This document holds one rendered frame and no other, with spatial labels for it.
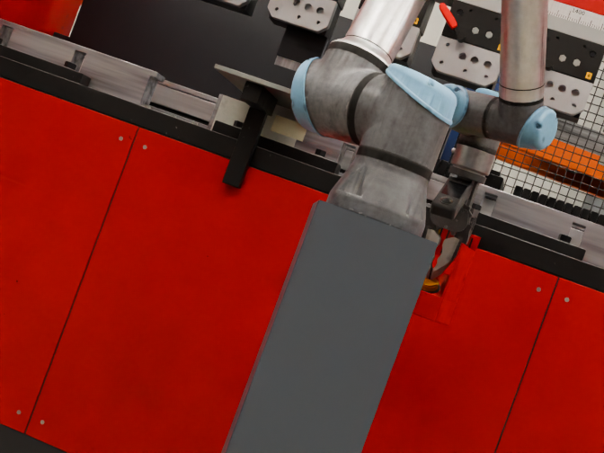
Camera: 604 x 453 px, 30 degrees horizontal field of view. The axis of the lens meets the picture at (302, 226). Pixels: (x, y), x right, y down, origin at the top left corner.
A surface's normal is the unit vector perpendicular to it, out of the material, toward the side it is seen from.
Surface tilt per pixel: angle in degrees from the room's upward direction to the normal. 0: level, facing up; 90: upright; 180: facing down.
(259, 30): 90
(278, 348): 90
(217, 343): 90
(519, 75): 122
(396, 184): 73
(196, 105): 90
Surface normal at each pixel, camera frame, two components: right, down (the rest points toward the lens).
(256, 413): 0.04, 0.00
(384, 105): -0.58, -0.22
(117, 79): -0.18, -0.09
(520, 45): -0.29, 0.44
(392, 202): 0.25, -0.25
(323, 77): -0.48, -0.43
